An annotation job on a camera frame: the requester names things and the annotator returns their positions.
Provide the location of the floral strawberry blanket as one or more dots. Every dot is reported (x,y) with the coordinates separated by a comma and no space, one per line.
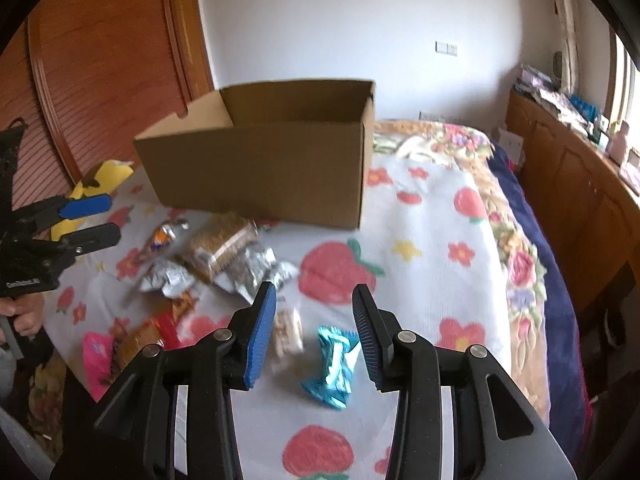
(425,285)

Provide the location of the person's left hand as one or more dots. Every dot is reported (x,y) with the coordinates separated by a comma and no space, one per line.
(27,315)

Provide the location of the wooden wardrobe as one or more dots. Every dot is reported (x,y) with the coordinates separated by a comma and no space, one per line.
(100,60)

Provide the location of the silver orange snack packet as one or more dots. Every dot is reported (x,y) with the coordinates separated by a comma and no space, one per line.
(162,237)

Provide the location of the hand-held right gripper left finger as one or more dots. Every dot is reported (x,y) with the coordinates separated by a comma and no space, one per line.
(260,335)

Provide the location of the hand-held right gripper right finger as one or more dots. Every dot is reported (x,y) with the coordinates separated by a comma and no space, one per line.
(365,340)

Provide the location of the small silver foil packet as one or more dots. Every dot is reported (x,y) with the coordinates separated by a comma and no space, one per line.
(165,277)

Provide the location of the patterned curtain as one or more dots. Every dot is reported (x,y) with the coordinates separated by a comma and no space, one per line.
(567,25)

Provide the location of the brown cardboard box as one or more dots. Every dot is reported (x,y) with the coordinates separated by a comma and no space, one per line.
(260,175)

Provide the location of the yellow plush toy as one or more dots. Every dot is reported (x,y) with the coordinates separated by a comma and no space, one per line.
(95,180)

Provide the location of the orange brown snack packet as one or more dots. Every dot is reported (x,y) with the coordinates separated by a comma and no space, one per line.
(185,304)

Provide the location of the pile of purple packets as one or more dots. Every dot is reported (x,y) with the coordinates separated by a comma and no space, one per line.
(535,77)

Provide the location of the pink snack packet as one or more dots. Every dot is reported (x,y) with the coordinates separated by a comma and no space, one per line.
(97,360)

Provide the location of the teal snack packet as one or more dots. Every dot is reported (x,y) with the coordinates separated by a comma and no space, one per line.
(332,365)

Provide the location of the folded patterned cloth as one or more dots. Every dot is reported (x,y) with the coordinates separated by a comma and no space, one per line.
(557,105)

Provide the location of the white wall switch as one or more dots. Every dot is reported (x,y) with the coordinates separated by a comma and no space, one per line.
(446,48)

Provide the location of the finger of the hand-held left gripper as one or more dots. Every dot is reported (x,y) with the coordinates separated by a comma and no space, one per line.
(100,237)
(87,205)

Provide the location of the pink tissue pack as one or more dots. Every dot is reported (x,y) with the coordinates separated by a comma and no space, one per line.
(632,170)

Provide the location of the dark blue bedding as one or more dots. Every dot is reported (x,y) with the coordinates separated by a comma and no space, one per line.
(555,285)

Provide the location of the window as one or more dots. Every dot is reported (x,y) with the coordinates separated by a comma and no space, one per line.
(627,85)

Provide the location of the clear small biscuit packet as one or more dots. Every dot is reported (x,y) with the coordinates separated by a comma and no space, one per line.
(289,334)

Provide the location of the large silver foil packet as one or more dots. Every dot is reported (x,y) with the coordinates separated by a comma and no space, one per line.
(247,270)

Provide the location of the red snack packet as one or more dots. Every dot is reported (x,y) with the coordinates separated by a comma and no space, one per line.
(167,327)

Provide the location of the clear brown cracker pack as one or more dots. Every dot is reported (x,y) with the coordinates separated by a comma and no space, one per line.
(222,245)

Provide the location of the white paper envelope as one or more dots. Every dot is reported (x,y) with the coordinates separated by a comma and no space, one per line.
(510,142)

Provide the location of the wooden cabinet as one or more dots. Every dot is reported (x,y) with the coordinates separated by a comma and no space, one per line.
(575,185)

